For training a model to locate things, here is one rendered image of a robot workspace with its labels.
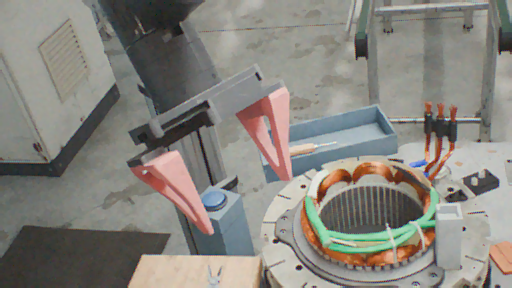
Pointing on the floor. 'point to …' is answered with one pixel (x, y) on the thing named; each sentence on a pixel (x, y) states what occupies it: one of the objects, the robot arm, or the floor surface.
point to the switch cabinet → (50, 84)
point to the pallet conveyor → (367, 40)
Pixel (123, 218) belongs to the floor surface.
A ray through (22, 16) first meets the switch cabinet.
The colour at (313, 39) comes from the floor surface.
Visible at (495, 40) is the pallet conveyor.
